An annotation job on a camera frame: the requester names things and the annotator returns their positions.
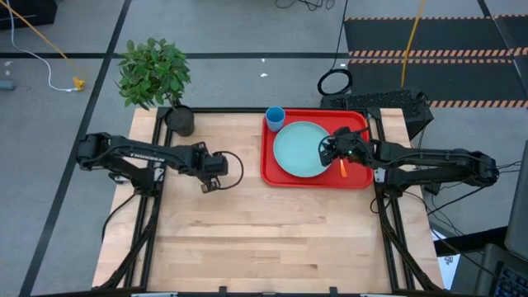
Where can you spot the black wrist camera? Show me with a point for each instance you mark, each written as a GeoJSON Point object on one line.
{"type": "Point", "coordinates": [216, 165]}
{"type": "Point", "coordinates": [342, 134]}

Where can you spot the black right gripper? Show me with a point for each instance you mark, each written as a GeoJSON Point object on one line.
{"type": "Point", "coordinates": [350, 150]}

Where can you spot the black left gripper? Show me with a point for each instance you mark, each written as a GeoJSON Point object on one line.
{"type": "Point", "coordinates": [209, 185]}

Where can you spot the small grey object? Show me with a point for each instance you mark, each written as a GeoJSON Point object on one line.
{"type": "Point", "coordinates": [6, 85]}

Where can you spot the teal round plate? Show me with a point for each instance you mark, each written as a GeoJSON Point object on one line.
{"type": "Point", "coordinates": [297, 150]}

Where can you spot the blue plastic cup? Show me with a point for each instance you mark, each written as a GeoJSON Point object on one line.
{"type": "Point", "coordinates": [275, 119]}

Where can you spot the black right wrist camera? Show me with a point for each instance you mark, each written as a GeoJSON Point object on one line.
{"type": "Point", "coordinates": [342, 134]}

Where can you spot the black keyboard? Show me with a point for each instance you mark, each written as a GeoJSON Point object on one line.
{"type": "Point", "coordinates": [513, 284]}

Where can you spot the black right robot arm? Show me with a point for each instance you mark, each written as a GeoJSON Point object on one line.
{"type": "Point", "coordinates": [433, 158]}

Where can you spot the white paper sheet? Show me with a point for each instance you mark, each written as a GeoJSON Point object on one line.
{"type": "Point", "coordinates": [447, 270]}

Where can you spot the black side desk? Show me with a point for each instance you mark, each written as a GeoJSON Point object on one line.
{"type": "Point", "coordinates": [466, 243]}

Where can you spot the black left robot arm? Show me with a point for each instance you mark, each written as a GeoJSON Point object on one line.
{"type": "Point", "coordinates": [136, 148]}

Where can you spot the black case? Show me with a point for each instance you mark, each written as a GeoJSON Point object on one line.
{"type": "Point", "coordinates": [24, 12]}

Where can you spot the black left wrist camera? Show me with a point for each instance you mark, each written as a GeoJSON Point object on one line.
{"type": "Point", "coordinates": [216, 165]}

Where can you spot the red plastic tray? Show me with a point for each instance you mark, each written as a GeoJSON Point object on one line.
{"type": "Point", "coordinates": [297, 183]}

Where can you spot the green leafy plant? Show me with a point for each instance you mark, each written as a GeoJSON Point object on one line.
{"type": "Point", "coordinates": [152, 74]}

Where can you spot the black aluminium table frame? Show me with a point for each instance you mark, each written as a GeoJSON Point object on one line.
{"type": "Point", "coordinates": [231, 110]}

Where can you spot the black hazard-striped floor mat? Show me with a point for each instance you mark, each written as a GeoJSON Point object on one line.
{"type": "Point", "coordinates": [379, 35]}

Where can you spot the black plant pot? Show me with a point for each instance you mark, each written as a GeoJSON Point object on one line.
{"type": "Point", "coordinates": [180, 121]}

